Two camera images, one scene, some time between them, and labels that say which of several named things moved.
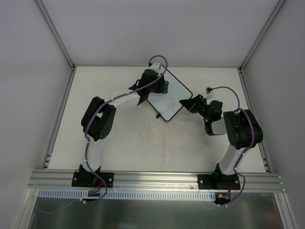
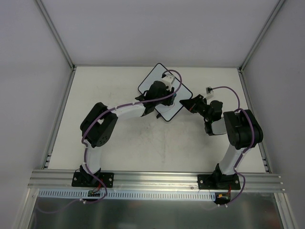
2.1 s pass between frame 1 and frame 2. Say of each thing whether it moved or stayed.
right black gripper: stayed
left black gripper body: moved
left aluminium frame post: stayed
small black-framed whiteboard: stayed
